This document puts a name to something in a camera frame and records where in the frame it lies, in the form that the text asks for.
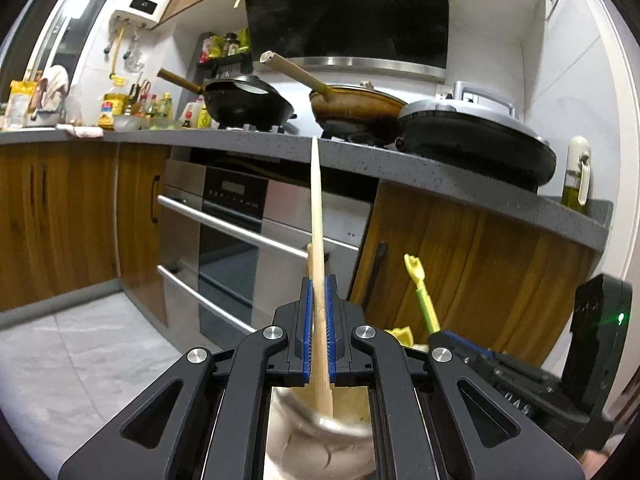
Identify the white ceramic chopstick cup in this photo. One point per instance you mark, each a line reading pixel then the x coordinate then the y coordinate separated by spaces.
pixel 300 440

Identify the black wok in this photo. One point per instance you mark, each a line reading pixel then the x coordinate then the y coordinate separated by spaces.
pixel 250 105

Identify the spice rack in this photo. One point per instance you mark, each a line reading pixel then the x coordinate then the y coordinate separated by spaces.
pixel 225 55

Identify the row of sauce bottles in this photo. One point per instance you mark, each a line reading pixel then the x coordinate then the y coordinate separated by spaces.
pixel 152 106

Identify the green plastic fork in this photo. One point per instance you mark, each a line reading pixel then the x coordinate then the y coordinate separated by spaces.
pixel 422 295

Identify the pink dish cloth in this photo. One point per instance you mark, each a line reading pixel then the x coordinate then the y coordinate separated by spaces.
pixel 82 131

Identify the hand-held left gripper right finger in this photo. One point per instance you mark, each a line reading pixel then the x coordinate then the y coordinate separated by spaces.
pixel 330 340

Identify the olive oil bottle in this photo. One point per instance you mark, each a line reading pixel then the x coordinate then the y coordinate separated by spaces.
pixel 576 175

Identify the yellow cooking oil bottle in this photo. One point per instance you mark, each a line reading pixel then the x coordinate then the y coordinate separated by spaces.
pixel 111 110

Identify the white cloth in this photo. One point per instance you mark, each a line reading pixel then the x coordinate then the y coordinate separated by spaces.
pixel 56 82

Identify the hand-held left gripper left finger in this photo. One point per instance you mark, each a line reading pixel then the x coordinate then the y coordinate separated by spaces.
pixel 307 340

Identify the stainless built-in oven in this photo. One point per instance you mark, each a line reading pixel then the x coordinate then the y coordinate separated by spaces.
pixel 235 240

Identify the long wooden base cabinet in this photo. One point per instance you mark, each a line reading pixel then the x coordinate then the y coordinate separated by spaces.
pixel 75 220

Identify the gas stove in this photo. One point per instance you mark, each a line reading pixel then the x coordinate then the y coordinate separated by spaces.
pixel 300 130

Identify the wooden chopstick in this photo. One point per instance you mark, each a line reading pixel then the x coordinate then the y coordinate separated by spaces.
pixel 316 210
pixel 310 260

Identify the yellow plastic object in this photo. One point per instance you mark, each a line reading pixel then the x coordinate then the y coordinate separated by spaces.
pixel 400 335

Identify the black electric griddle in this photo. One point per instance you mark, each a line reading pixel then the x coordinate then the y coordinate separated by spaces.
pixel 475 145

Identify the black range hood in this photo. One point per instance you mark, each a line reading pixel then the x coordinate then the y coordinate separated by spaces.
pixel 345 10

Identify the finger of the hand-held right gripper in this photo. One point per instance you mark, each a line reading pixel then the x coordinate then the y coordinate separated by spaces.
pixel 472 350

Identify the white plastic jug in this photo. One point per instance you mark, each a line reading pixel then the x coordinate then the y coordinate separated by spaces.
pixel 200 115

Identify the window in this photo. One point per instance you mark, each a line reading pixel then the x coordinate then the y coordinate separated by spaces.
pixel 75 15

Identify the brown frying pan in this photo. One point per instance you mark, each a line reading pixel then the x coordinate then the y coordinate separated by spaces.
pixel 355 107

